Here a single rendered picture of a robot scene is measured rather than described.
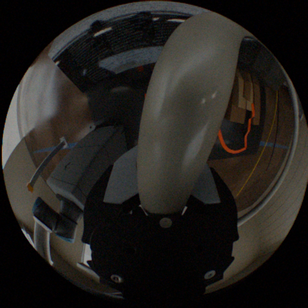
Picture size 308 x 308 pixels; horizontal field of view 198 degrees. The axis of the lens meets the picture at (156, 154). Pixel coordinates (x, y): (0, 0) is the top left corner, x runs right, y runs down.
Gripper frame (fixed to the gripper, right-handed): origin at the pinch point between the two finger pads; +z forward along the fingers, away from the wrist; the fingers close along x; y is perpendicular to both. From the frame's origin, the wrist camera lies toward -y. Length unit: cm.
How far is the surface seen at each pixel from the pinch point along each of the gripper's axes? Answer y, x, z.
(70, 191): 27.1, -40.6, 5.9
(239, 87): -31, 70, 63
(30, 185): 45, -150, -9
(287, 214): 176, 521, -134
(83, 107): -4, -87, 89
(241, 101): -17, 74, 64
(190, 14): -36.5, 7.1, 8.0
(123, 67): -18.1, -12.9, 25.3
